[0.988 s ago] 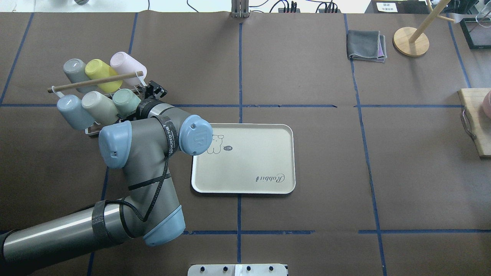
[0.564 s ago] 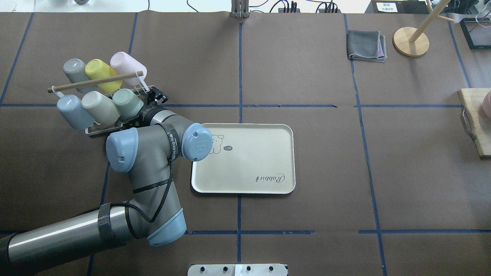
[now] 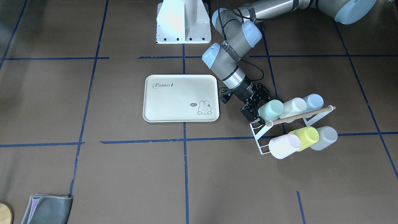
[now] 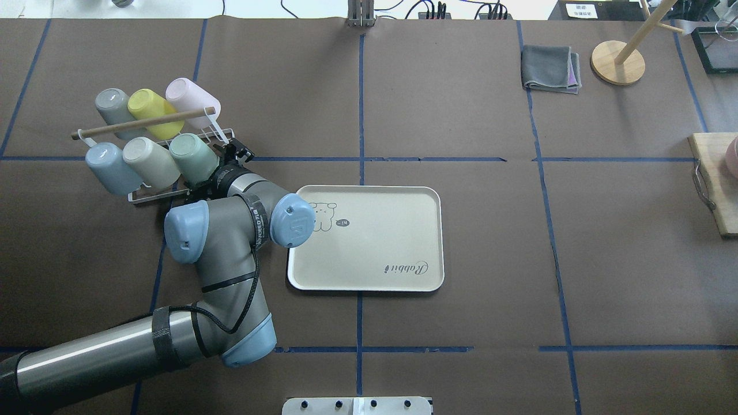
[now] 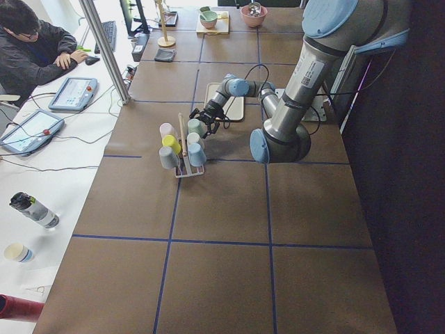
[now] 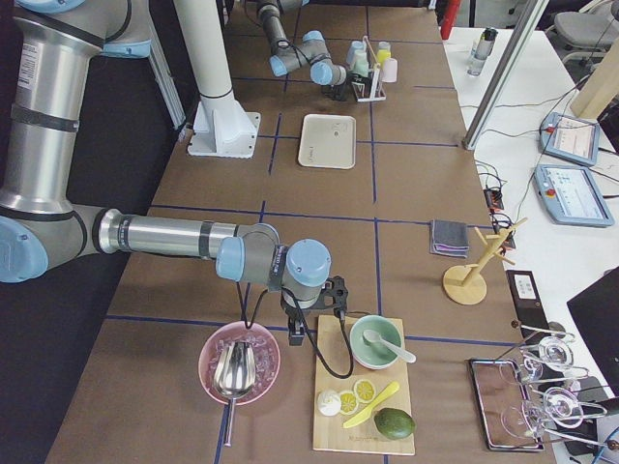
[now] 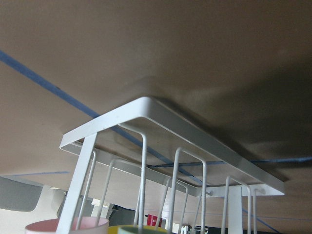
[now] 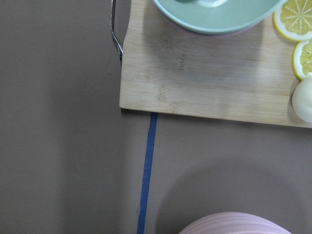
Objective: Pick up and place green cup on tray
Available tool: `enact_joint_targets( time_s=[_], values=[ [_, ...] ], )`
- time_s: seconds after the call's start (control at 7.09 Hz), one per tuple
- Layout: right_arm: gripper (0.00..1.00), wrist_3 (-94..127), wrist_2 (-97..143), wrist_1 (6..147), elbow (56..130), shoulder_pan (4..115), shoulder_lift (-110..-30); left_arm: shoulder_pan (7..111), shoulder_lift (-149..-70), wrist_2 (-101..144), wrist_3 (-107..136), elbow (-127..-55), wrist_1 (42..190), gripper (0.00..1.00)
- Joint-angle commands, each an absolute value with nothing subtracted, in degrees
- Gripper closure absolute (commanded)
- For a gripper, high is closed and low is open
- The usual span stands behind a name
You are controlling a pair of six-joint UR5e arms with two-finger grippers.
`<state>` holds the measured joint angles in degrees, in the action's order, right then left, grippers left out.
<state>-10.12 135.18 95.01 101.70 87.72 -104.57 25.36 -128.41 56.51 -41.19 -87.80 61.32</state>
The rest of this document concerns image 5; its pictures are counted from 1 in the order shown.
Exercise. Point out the white wire cup rack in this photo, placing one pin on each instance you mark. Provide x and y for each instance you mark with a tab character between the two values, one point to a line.
186	169

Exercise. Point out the green cup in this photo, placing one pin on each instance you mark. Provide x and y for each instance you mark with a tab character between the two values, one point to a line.
197	126

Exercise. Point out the paper cup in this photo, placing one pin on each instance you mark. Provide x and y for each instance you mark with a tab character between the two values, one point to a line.
18	252

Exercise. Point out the white cup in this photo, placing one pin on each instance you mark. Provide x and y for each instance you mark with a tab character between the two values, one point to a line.
194	137

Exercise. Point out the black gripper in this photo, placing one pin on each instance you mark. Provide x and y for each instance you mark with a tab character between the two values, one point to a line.
211	113

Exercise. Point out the red cylinder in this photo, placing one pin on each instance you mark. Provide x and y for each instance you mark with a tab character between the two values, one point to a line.
20	309

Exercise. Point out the yellow cup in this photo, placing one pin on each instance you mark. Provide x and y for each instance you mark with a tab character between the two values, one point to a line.
172	142

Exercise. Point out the teach pendant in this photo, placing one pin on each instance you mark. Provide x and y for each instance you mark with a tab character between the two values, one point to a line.
74	94
33	133

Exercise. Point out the green small tool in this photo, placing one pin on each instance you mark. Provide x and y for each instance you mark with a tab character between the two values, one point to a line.
79	47

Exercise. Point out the metal scoop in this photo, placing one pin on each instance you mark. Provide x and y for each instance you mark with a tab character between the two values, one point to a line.
254	9

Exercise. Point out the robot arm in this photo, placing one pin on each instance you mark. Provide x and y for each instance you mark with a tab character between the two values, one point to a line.
330	29

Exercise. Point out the cream rabbit tray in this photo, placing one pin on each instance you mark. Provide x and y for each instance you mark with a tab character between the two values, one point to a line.
233	108

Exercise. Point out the pink cup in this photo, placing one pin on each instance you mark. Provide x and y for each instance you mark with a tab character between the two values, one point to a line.
166	129

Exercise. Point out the seated person black jacket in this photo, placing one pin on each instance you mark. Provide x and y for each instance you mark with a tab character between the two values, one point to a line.
33	51

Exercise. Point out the clear water bottle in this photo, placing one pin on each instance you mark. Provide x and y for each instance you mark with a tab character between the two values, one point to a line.
31	208

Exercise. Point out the wooden mug tree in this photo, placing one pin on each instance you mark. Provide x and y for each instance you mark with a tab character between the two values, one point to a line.
165	40

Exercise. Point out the black rectangular box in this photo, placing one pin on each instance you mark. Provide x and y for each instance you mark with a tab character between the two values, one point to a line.
138	46

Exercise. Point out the far teach pendant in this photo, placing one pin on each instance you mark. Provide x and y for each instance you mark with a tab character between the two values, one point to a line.
74	94

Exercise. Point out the near teach pendant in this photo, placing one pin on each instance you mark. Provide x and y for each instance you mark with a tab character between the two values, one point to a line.
33	133

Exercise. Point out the wooden rack handle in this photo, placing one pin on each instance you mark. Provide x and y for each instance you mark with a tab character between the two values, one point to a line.
183	135

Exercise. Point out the green bowl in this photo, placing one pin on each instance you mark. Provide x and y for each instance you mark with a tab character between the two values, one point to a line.
208	19

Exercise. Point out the blue cup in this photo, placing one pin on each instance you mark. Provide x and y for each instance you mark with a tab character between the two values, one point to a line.
196	155

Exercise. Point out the black keyboard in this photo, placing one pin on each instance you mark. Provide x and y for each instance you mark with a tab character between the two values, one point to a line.
110	32

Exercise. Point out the pink bowl with ice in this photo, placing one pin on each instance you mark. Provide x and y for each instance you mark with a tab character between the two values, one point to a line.
250	21

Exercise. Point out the folded grey cloth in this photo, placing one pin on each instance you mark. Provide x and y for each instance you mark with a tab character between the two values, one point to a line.
165	55

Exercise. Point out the wooden cutting board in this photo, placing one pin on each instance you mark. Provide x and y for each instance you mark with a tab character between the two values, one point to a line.
218	26

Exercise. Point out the grey cup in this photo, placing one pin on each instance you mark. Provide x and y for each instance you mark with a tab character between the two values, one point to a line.
168	158

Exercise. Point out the white pillar with base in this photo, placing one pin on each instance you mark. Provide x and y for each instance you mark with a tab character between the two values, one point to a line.
320	108

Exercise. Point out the black monitor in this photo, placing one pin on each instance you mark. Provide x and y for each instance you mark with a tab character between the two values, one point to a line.
134	17

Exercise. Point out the aluminium frame post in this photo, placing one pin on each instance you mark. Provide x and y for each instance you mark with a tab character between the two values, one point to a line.
95	24

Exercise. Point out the metal tray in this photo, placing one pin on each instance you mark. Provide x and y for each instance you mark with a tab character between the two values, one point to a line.
170	19

